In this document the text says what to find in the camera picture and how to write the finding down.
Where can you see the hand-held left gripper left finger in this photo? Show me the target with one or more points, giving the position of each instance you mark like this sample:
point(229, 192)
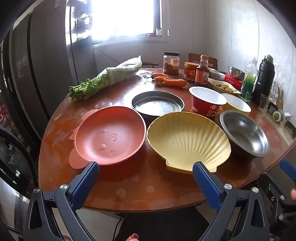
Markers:
point(85, 183)

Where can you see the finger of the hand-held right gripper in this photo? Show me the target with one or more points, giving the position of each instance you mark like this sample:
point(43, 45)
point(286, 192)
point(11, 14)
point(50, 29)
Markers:
point(275, 188)
point(288, 168)

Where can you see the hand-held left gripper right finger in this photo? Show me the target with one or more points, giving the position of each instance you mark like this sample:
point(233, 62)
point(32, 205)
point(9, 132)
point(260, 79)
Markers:
point(205, 185)

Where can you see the yellow shell-shaped plate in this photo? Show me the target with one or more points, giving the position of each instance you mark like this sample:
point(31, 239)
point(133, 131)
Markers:
point(187, 141)

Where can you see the pink animal-shaped plate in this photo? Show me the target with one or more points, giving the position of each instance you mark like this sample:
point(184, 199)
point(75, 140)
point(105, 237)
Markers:
point(108, 136)

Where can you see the large steel bowl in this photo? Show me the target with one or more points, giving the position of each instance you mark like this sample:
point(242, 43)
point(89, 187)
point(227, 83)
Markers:
point(245, 134)

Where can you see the red paper bowl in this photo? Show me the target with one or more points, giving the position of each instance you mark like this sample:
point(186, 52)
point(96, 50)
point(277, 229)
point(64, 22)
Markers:
point(205, 106)

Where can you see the small yellow bowl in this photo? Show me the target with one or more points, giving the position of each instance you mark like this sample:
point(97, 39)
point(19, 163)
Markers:
point(238, 105)

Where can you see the shallow steel plate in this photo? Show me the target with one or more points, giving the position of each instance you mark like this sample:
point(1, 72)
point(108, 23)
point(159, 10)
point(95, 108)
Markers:
point(157, 104)

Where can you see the person's right hand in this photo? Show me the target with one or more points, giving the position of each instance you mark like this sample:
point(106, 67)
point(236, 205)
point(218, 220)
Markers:
point(293, 194)

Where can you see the small black object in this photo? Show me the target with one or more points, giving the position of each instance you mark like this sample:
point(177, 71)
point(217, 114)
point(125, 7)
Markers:
point(291, 129)

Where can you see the white plug adapter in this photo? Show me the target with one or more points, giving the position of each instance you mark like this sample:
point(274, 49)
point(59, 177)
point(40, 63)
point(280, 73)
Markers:
point(288, 116)

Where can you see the green fruit in foam net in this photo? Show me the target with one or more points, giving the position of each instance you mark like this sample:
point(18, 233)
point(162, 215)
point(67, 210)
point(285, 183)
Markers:
point(278, 115)

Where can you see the person's dark trousers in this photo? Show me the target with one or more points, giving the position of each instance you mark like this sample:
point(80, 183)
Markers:
point(161, 227)

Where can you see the dark steel mug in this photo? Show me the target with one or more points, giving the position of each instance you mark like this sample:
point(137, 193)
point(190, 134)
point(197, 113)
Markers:
point(272, 108)

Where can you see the brown rabbit cardboard cutout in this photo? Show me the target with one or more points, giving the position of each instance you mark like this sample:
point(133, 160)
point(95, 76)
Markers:
point(280, 99)

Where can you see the clear plastic cup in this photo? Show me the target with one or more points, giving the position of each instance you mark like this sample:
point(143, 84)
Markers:
point(264, 103)

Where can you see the person's foot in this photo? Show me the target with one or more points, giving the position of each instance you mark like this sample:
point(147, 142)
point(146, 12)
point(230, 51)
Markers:
point(132, 236)

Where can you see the green plastic bottle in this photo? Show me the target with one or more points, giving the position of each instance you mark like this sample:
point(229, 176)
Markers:
point(248, 85)

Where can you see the black thermos flask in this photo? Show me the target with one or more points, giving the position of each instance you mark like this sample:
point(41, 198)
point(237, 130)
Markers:
point(262, 78)

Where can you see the white dish of pickles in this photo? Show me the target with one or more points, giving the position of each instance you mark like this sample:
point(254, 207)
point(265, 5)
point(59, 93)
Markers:
point(224, 87)

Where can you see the red box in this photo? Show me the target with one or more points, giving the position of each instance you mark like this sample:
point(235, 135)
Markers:
point(233, 81)

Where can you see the celery in plastic bag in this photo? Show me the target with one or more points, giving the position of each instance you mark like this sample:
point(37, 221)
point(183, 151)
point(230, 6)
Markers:
point(108, 78)

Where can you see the orange carrot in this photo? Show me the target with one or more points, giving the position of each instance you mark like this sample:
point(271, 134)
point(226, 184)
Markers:
point(159, 75)
point(159, 80)
point(174, 82)

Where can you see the steel cup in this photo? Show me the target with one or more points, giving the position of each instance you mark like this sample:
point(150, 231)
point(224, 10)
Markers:
point(236, 73)

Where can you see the orange-capped sauce bottle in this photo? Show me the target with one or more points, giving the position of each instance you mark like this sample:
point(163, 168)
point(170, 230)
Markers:
point(202, 74)

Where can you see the red chili sauce jar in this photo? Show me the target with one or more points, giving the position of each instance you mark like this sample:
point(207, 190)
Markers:
point(190, 73)

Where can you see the wooden chair back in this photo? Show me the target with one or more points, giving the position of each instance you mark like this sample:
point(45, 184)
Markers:
point(212, 61)

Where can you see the black-lidded clear jar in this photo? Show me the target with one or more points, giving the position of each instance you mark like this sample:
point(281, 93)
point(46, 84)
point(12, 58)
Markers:
point(171, 63)

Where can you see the grey refrigerator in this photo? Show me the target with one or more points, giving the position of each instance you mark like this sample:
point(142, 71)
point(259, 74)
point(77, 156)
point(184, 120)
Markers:
point(55, 58)

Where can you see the wooden armrest chair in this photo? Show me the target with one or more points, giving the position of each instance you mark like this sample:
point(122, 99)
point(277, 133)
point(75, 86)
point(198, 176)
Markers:
point(150, 64)

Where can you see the small container on windowsill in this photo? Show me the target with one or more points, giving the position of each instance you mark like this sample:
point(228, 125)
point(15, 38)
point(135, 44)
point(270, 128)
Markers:
point(158, 32)

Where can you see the bright window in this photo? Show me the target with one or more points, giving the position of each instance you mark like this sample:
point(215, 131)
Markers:
point(127, 18)

